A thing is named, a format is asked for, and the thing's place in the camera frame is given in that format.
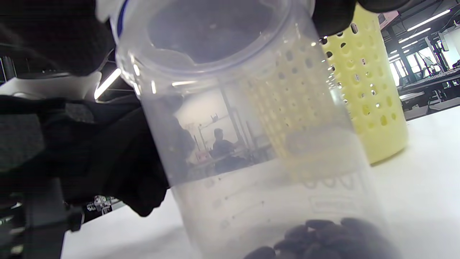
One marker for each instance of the person's right hand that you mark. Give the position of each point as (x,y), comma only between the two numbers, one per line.
(54,36)

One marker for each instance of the person's left hand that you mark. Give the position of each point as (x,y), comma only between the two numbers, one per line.
(90,162)

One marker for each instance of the clear blue-ringed jar lid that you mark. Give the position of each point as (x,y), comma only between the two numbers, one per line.
(215,36)

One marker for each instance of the clear plastic jar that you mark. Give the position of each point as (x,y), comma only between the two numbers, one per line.
(269,187)

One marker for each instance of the pile of black Go stones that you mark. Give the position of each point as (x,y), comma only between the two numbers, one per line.
(323,237)

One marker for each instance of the yellow perforated laundry basket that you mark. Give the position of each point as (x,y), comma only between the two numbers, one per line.
(373,108)

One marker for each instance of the black white handheld controller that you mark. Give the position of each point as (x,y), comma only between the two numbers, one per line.
(43,86)

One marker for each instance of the ceiling strip light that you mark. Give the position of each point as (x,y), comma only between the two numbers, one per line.
(429,19)
(107,83)

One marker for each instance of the background workbench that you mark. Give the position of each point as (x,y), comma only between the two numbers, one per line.
(431,81)

